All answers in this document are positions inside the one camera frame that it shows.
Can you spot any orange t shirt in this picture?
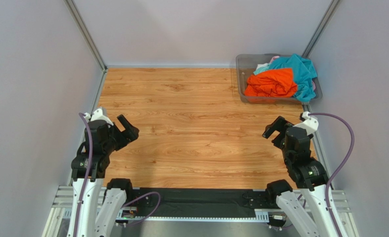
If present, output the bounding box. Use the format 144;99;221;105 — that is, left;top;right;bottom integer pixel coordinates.
244;68;298;98

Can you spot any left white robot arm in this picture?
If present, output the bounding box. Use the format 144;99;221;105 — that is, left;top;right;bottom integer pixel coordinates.
68;114;139;237

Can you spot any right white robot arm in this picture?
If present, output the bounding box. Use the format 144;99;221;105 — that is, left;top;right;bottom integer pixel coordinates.
262;112;347;237

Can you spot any mint green t shirt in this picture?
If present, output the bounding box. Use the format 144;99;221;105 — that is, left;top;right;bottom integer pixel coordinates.
253;63;270;75

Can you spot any teal t shirt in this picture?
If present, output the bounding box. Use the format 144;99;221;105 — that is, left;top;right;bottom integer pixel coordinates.
269;54;317;103

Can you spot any pink garment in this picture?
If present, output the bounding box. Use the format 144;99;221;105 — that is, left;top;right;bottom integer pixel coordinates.
269;56;280;64

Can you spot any clear plastic bin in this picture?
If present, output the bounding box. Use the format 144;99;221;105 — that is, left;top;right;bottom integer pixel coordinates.
236;54;322;104

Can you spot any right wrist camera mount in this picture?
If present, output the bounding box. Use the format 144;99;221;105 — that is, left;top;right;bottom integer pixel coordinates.
294;112;319;135

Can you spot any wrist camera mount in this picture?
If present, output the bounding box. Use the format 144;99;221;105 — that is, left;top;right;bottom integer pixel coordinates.
83;107;114;126
294;112;319;135

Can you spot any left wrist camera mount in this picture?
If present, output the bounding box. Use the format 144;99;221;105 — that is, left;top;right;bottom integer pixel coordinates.
83;107;114;126

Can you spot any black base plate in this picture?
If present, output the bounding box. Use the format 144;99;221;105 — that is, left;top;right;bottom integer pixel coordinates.
126;188;279;218

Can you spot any aluminium frame rail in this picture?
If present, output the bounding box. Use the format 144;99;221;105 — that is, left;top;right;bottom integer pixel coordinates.
43;186;359;237

